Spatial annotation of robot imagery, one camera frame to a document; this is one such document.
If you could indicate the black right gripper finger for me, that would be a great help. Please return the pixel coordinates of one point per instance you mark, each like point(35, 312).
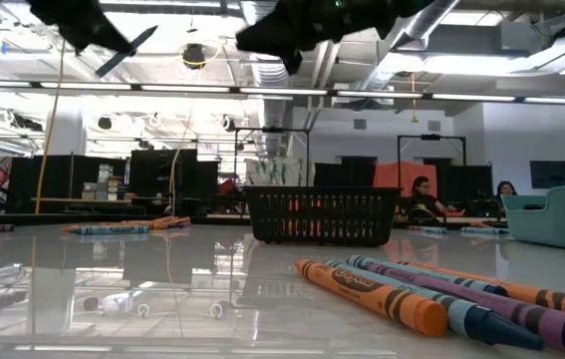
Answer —
point(293, 60)

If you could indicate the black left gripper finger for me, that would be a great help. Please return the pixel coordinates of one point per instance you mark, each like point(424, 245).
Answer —
point(127, 52)

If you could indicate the LED strip light bar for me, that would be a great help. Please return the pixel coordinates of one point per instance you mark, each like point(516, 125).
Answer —
point(282, 91)

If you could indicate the clear plastic wrapped bundle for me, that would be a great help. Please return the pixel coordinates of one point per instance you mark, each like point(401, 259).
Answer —
point(277, 172)

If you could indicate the black partition screen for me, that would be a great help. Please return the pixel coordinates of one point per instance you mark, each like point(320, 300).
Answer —
point(344, 174)
point(464, 184)
point(162, 174)
point(53, 179)

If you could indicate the stacked storage boxes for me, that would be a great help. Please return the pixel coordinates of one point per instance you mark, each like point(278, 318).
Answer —
point(105, 184)

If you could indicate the orange fabric panel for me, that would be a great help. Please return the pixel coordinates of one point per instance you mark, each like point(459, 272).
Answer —
point(391, 177)

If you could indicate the wooden workbench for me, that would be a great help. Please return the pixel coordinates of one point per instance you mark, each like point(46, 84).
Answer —
point(83, 200)

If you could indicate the black plastic basket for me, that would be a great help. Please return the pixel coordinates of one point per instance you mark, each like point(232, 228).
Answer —
point(322, 234)

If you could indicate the person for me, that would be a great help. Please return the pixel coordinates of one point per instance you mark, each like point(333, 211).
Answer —
point(421, 192)
point(506, 189)

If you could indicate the teal plastic bin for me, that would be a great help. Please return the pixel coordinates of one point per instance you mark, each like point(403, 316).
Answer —
point(561, 224)

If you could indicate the silver ventilation duct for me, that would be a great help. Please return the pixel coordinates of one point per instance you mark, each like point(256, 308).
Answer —
point(274, 109)
point(406, 50)

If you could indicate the black round ceiling camera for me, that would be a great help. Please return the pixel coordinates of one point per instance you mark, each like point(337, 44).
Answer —
point(193, 55)

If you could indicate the black aluminium table frame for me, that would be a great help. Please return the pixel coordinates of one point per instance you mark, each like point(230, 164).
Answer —
point(38, 218)

